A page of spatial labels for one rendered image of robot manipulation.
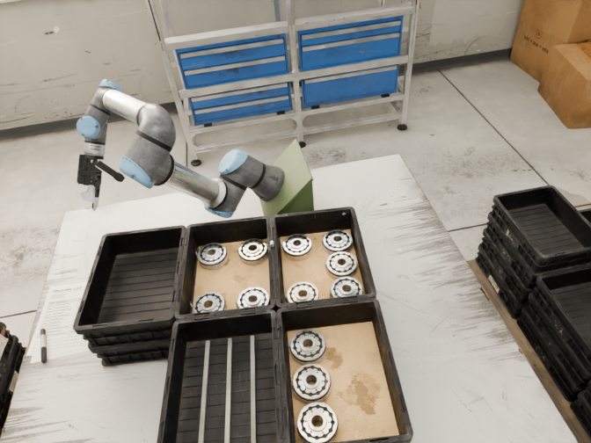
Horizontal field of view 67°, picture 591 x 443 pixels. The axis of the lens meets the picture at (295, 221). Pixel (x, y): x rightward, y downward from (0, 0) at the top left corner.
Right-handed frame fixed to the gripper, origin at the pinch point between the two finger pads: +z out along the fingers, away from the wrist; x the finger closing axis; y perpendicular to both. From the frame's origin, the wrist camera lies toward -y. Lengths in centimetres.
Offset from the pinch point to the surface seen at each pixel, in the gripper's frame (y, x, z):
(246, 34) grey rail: -88, -87, -107
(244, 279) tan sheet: -43, 55, 15
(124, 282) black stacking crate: -8.2, 31.8, 22.0
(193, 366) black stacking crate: -23, 71, 36
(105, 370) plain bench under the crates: -3, 43, 48
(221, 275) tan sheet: -37, 49, 15
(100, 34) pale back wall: -13, -206, -111
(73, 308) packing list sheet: 5.9, 14.3, 36.5
